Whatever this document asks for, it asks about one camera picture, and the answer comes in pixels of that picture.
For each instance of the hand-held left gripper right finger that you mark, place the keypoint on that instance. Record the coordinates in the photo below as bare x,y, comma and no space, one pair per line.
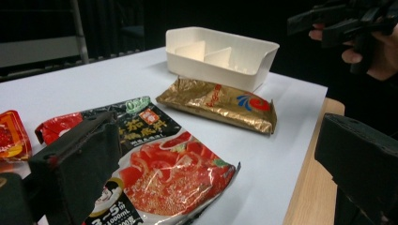
363,156

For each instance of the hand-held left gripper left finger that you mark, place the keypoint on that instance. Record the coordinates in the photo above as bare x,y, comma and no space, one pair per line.
81,156

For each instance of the white divided plastic box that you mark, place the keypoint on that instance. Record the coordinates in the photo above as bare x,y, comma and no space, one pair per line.
244,59

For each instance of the orange snack packet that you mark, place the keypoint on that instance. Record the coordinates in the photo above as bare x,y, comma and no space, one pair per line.
14,137

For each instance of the red and black tomato packet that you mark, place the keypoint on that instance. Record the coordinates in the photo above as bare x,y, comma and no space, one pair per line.
162,165

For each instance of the gold foil packet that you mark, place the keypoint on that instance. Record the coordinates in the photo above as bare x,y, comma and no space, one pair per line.
219,103

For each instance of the white table mat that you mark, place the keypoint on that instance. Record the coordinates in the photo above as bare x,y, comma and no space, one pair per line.
266,162

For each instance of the white metal table frame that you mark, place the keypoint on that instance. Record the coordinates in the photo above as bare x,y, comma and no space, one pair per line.
37,51

